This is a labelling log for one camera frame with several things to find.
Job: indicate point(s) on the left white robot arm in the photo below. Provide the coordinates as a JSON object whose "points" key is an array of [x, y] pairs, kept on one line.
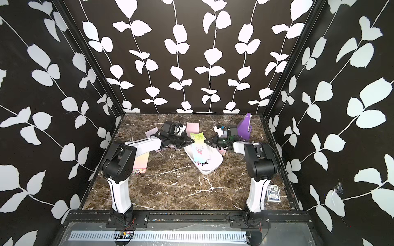
{"points": [[119, 162]]}

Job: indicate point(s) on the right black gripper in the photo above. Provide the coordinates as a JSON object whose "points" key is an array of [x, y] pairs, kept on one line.
{"points": [[215, 140]]}

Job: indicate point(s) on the small circuit board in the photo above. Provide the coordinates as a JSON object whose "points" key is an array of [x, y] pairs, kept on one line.
{"points": [[125, 235]]}

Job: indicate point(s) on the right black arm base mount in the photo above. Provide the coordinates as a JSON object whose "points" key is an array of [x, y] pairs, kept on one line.
{"points": [[248, 220]]}

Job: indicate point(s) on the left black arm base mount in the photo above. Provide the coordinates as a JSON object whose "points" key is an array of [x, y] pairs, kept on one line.
{"points": [[129, 220]]}

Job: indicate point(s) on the rainbow gradient sticker sheet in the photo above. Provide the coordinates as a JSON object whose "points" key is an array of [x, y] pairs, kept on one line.
{"points": [[140, 164]]}

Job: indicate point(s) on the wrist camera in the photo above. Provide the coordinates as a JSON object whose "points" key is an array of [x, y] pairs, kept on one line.
{"points": [[223, 131], [171, 128]]}

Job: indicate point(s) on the blue playing card box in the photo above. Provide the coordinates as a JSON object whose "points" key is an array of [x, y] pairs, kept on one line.
{"points": [[273, 194]]}

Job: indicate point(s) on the white plastic storage box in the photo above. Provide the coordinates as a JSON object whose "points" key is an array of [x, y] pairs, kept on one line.
{"points": [[215, 162]]}

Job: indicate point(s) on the purple sticker sheet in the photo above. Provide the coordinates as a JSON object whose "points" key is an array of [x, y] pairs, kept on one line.
{"points": [[152, 132]]}

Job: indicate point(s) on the white perforated cable duct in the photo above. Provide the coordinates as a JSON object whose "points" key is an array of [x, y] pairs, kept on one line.
{"points": [[166, 236]]}

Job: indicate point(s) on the green blue sticker sheet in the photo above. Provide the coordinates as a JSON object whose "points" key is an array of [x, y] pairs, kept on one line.
{"points": [[200, 151]]}

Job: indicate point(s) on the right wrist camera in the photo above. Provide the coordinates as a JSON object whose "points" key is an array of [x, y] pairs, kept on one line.
{"points": [[223, 131]]}

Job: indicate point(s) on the purple plastic stand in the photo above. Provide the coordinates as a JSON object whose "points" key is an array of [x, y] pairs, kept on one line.
{"points": [[244, 127]]}

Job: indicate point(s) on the pink-blue gradient sticker sheet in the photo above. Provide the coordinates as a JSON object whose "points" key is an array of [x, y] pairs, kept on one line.
{"points": [[222, 151]]}

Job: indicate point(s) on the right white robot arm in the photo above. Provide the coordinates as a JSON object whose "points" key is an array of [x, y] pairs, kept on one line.
{"points": [[262, 164]]}

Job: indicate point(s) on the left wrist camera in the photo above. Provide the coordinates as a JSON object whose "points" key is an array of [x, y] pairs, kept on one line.
{"points": [[171, 128]]}

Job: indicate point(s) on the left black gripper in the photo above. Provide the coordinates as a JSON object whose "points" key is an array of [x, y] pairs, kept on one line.
{"points": [[184, 139]]}

